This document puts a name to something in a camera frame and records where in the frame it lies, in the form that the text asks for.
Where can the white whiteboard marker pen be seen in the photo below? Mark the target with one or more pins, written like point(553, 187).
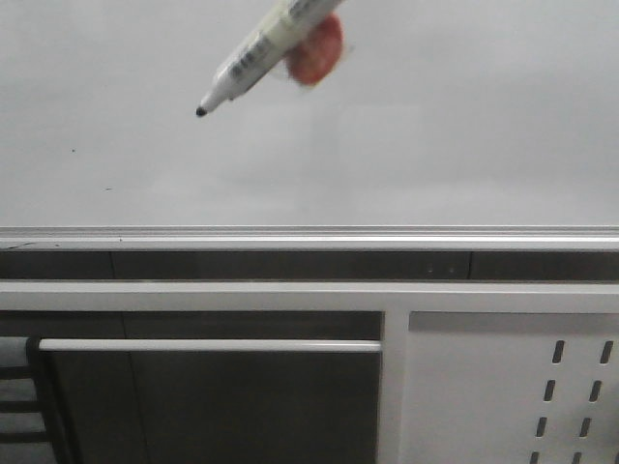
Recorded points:
point(280, 30)

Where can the white horizontal bar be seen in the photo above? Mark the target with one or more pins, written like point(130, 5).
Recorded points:
point(209, 345)

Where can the white metal rack frame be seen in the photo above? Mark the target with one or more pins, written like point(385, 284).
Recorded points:
point(396, 301)

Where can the white whiteboard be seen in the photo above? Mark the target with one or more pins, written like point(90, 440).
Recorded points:
point(446, 124)

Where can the white perforated metal panel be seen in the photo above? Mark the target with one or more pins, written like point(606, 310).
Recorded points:
point(510, 388)

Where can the red round magnet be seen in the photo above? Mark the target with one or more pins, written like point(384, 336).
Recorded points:
point(314, 57)

